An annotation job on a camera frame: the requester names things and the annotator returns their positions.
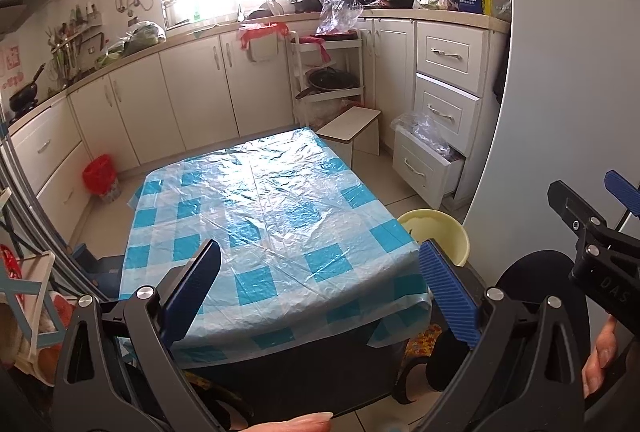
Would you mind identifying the small white step stool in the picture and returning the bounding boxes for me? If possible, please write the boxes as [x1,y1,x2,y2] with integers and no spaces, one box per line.
[317,106,381,166]

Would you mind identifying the clear plastic bag on rack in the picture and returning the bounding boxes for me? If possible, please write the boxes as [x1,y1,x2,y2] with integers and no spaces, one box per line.
[316,0,363,36]

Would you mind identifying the white refrigerator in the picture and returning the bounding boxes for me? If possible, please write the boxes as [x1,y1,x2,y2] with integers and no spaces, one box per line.
[464,0,639,281]

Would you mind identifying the red bag hanging bin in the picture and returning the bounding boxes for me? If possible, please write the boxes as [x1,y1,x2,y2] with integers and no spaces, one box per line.
[238,22,290,62]

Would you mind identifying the blue checkered plastic tablecloth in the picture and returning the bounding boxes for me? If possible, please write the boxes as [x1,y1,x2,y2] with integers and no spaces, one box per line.
[119,129,431,368]

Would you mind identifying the range hood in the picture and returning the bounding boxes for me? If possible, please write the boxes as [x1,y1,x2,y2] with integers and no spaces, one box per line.
[0,0,50,38]

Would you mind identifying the red floor trash bin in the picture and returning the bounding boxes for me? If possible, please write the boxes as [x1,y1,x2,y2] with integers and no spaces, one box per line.
[82,154,122,204]

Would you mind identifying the person right hand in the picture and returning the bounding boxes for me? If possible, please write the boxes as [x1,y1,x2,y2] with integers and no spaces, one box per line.
[582,315,617,397]

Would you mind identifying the open bottom drawer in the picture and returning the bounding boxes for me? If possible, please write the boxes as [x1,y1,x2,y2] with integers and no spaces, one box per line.
[393,126,464,209]

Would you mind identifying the yellow plastic trash bucket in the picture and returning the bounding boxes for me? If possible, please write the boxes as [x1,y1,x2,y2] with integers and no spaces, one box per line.
[398,209,471,267]

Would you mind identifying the black pan on rack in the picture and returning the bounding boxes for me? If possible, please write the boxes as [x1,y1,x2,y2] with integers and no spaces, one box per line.
[295,67,359,100]

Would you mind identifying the black wok on stove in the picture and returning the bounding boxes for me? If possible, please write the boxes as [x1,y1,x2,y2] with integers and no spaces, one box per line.
[10,64,46,118]

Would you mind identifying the clear plastic bag in drawer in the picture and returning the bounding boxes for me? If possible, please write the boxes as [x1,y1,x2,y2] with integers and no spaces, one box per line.
[390,110,460,162]

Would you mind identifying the white storage rack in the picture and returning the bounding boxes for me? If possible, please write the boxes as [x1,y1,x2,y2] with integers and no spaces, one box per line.
[286,31,366,129]

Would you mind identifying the person left hand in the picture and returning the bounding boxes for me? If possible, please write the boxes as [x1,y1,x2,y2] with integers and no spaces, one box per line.
[242,412,333,432]

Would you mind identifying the blue box on counter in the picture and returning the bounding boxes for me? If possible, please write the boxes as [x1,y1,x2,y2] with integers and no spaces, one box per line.
[457,0,484,14]

